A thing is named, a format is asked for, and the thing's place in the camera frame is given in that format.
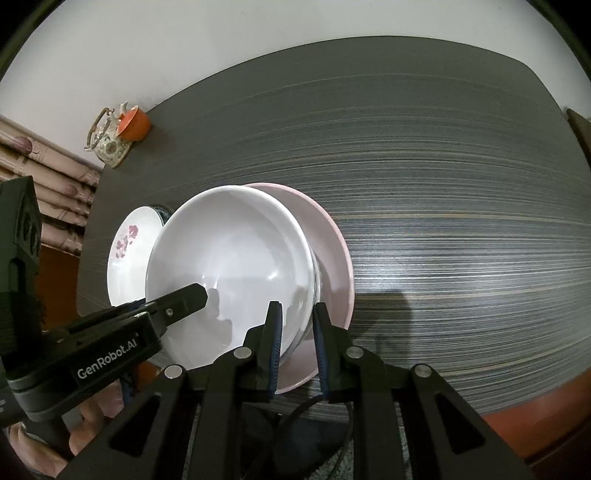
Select pink bowl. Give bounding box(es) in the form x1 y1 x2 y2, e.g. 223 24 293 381
242 182 355 394

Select orange tea cup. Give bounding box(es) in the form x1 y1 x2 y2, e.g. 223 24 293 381
115 106 152 142

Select brown wooden cabinet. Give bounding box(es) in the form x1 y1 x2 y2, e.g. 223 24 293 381
39 244 86 333

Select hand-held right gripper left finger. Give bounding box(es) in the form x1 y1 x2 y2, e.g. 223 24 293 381
60 301 283 480

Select black cable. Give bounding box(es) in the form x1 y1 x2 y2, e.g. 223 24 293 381
272 392 354 480

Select white bowl blue band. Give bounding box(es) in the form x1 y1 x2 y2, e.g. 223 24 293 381
144 185 319 370

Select beige patterned curtain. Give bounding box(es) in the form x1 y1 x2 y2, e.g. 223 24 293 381
0 115 102 254

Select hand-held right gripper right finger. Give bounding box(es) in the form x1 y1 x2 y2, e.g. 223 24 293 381
313 302 536 480

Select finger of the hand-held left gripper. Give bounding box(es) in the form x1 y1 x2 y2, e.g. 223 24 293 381
108 299 155 319
139 283 209 342

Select person's left hand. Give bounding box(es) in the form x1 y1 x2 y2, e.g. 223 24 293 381
7 381 127 478

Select white plate pink flowers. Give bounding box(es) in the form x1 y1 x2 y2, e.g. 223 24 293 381
107 206 167 308

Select patterned ceramic teapot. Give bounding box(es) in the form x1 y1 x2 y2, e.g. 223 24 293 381
84 102 139 168

